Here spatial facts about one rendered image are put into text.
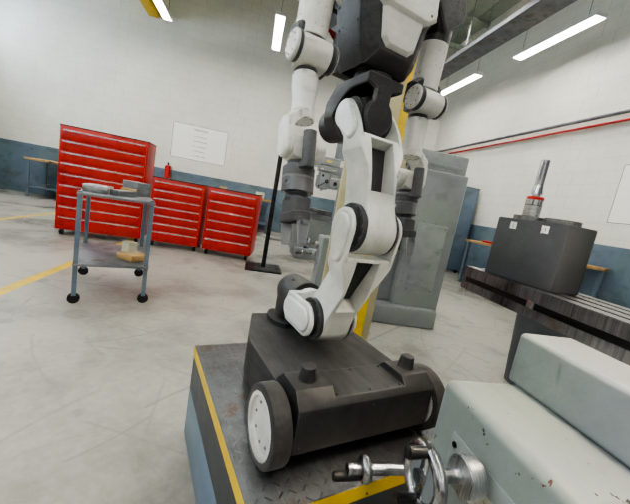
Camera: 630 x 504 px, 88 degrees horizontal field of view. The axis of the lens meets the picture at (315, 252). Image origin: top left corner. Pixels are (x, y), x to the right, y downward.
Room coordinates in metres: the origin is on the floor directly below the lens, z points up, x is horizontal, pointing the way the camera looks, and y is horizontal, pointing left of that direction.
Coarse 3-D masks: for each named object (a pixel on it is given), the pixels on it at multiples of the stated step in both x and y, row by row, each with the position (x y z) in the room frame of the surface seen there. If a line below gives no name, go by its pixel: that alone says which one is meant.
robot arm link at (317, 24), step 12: (300, 0) 0.95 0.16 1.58; (312, 0) 0.92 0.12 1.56; (324, 0) 0.93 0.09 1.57; (300, 12) 0.94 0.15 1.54; (312, 12) 0.92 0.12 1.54; (324, 12) 0.93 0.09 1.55; (300, 24) 0.92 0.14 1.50; (312, 24) 0.92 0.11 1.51; (324, 24) 0.94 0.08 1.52; (300, 36) 0.88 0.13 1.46; (324, 36) 0.94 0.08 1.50; (288, 48) 0.92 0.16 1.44; (300, 48) 0.89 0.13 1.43; (336, 60) 0.94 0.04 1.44
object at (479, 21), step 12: (468, 0) 8.31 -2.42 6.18; (480, 0) 8.27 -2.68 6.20; (492, 0) 8.20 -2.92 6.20; (504, 0) 8.10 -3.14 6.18; (516, 0) 8.06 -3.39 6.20; (468, 12) 8.75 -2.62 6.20; (480, 12) 8.68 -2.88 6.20; (492, 12) 8.60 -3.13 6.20; (504, 12) 8.52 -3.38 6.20; (468, 24) 9.23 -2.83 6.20; (480, 24) 8.96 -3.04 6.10; (456, 36) 9.82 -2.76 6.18; (456, 48) 8.83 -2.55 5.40
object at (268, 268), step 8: (280, 160) 4.51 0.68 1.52; (280, 168) 4.53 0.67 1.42; (272, 200) 4.51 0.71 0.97; (272, 208) 4.51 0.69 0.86; (272, 216) 4.52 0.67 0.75; (264, 248) 4.51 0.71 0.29; (264, 256) 4.51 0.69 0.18; (248, 264) 4.52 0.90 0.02; (256, 264) 4.61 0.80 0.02; (264, 264) 4.52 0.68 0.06; (272, 264) 4.81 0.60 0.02; (272, 272) 4.32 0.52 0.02; (280, 272) 4.39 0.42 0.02
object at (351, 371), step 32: (288, 288) 1.20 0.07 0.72; (256, 320) 1.21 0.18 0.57; (256, 352) 0.97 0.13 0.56; (288, 352) 0.99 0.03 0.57; (320, 352) 1.04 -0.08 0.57; (352, 352) 1.08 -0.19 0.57; (288, 384) 0.76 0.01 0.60; (320, 384) 0.77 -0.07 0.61; (352, 384) 0.83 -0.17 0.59; (384, 384) 0.86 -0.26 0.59; (416, 384) 0.90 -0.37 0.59; (320, 416) 0.72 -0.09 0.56; (352, 416) 0.77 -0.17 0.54; (384, 416) 0.83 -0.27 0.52; (416, 416) 0.89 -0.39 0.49; (320, 448) 0.73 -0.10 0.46
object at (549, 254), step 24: (528, 216) 1.00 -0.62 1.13; (504, 240) 1.03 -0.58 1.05; (528, 240) 0.96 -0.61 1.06; (552, 240) 0.90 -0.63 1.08; (576, 240) 0.88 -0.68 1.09; (504, 264) 1.01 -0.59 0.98; (528, 264) 0.94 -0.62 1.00; (552, 264) 0.88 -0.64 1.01; (576, 264) 0.89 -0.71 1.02; (552, 288) 0.87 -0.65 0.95; (576, 288) 0.90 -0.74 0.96
